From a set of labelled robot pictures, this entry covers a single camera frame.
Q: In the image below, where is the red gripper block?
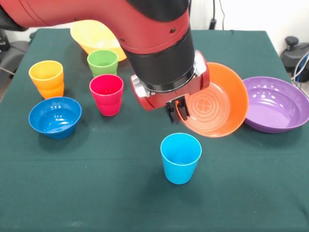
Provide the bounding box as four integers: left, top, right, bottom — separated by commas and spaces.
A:
130, 50, 210, 125

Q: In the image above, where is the orange bowl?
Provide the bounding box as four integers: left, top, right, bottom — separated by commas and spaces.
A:
177, 62, 250, 138

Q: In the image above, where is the light blue cup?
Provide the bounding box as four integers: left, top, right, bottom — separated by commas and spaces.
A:
160, 132, 203, 185

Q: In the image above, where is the pink cup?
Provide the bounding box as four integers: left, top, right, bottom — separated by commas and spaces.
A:
89, 74, 125, 116

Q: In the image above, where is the dark green tablecloth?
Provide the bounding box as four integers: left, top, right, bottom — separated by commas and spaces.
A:
0, 28, 309, 232

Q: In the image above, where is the green cup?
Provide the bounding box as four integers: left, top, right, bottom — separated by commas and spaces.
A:
86, 49, 119, 77

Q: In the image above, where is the purple bowl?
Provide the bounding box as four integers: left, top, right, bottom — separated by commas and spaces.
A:
242, 76, 309, 134

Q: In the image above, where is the large yellow bowl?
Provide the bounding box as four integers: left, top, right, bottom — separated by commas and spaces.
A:
70, 19, 127, 62

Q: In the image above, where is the blue bowl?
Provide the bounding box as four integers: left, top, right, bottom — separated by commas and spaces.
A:
28, 96, 83, 140

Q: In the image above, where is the gray black machine base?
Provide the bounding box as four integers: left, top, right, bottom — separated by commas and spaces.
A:
0, 41, 31, 75
280, 36, 309, 73

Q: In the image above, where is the yellow cup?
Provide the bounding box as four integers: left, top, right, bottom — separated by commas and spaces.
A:
28, 60, 65, 100

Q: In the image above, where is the black cable with plug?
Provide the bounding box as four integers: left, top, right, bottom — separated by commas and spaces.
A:
209, 0, 226, 30

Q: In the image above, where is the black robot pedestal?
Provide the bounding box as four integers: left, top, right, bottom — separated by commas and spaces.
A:
187, 0, 199, 30

